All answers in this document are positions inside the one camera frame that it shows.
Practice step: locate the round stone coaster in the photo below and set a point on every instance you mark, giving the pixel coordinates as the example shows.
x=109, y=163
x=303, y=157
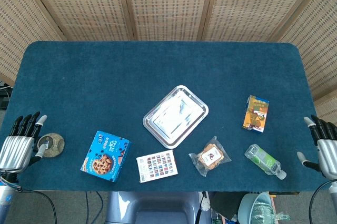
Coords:
x=54, y=145

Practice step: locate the white picture card box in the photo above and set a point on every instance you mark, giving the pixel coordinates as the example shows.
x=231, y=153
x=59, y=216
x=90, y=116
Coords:
x=157, y=166

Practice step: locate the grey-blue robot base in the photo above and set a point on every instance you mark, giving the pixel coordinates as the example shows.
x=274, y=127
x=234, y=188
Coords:
x=155, y=208

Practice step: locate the bagged pastry snack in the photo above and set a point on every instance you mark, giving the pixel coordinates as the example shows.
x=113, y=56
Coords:
x=210, y=155

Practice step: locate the blue chocolate cookie box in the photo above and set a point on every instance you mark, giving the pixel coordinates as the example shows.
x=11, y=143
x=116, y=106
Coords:
x=105, y=157

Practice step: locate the black bag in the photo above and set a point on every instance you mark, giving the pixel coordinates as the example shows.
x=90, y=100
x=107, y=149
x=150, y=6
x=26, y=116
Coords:
x=226, y=203

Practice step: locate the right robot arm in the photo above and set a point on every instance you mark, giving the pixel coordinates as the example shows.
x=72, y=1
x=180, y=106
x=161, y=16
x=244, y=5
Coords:
x=333, y=187

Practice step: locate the stainless steel rectangular tray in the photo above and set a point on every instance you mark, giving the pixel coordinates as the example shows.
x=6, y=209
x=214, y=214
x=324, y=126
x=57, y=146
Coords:
x=175, y=117

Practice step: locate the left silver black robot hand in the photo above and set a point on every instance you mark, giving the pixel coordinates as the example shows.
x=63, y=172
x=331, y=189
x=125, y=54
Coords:
x=15, y=150

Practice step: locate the clear bottle with green label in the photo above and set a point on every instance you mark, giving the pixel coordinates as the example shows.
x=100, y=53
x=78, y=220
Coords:
x=262, y=159

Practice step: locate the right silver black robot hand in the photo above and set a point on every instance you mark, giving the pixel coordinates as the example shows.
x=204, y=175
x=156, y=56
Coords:
x=327, y=150

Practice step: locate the blue table cloth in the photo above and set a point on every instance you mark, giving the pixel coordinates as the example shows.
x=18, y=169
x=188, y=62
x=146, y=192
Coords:
x=105, y=82

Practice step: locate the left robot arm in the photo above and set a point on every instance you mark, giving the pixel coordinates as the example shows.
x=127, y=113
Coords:
x=5, y=200

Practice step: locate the orange and blue snack box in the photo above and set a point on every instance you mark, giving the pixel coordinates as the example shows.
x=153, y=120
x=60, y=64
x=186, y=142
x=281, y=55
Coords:
x=256, y=114

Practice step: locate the pale green plastic basin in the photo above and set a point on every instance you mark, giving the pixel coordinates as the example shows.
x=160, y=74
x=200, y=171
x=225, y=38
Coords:
x=247, y=205

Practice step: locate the woven bamboo folding screen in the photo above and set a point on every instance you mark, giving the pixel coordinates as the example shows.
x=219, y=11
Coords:
x=168, y=3

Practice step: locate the green plastic strainer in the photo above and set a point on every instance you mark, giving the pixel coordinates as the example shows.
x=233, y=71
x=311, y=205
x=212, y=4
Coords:
x=263, y=212

